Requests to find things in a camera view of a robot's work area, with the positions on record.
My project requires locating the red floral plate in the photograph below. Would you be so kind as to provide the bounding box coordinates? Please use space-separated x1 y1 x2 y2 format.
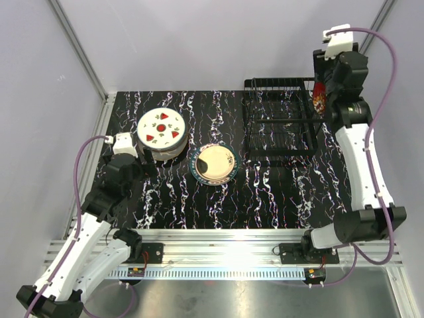
312 81 327 115

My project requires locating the cream plate with black sprig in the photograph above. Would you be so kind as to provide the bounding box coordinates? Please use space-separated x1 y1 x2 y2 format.
195 146 235 181

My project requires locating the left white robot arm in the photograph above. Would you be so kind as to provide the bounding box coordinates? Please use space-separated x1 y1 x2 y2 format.
17 150 156 317

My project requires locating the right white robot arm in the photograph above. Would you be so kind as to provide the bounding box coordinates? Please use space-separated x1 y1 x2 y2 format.
300 50 407 265

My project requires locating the stack of plates under white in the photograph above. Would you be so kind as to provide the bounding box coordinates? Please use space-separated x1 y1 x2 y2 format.
137 129 188 161

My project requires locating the white watermelon pattern plate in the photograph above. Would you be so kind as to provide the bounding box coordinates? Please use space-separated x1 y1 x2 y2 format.
136 107 186 150

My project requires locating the dark green rimmed plate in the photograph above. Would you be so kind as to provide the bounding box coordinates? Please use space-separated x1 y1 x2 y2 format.
189 143 239 186

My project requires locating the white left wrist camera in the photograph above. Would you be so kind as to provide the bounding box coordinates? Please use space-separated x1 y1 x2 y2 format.
105 132 138 158

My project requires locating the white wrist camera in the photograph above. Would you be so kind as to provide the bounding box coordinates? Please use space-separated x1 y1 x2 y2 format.
323 24 354 61
105 132 138 158

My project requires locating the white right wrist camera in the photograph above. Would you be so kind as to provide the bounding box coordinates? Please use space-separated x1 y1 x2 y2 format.
323 24 354 61

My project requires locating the black wire dish rack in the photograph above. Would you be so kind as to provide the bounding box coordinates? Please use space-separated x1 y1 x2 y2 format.
242 77 325 161

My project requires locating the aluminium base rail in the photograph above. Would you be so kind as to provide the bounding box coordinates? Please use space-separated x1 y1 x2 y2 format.
42 228 403 266

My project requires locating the white slotted cable duct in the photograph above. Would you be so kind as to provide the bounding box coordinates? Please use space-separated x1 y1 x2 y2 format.
107 266 305 281

